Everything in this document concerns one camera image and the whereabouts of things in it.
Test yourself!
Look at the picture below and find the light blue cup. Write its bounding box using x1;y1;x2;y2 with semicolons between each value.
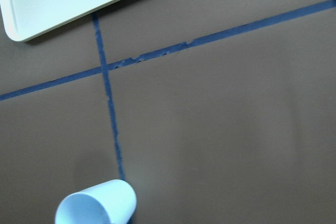
55;179;137;223

